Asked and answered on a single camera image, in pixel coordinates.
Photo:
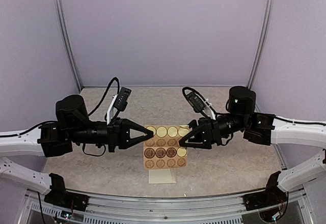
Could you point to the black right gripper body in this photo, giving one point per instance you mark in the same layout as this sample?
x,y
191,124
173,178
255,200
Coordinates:
x,y
239,122

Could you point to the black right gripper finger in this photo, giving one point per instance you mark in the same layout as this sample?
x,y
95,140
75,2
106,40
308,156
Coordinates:
x,y
198,137
192,124

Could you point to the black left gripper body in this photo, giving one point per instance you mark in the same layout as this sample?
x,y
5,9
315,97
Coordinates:
x,y
112,140

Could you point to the brown sticker sheet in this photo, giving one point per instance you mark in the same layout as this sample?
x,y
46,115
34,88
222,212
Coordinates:
x,y
163,150

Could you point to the cream paper envelope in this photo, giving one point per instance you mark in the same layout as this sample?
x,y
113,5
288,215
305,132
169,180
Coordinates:
x,y
162,176

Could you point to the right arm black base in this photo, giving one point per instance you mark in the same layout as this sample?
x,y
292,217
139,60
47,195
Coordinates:
x,y
271,195

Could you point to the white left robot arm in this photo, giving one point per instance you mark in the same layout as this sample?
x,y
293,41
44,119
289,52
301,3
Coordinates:
x,y
55,138

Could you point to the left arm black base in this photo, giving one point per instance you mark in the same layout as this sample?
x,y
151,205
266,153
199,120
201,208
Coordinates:
x,y
60,196

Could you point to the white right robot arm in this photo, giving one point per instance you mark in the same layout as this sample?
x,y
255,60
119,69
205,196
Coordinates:
x,y
269,129

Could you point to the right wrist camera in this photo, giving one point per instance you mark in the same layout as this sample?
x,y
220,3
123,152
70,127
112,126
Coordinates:
x,y
200,105

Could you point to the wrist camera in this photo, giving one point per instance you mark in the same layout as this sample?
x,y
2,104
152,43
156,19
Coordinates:
x,y
200,105
118,104

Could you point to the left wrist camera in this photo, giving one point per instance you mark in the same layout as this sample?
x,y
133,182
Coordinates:
x,y
118,104

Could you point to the right aluminium frame post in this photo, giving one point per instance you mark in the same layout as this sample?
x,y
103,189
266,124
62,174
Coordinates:
x,y
261,43

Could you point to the aluminium frame post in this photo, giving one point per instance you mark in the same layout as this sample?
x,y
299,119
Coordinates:
x,y
67,44
261,43

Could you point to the left aluminium frame post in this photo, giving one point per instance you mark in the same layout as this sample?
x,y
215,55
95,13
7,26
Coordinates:
x,y
67,44

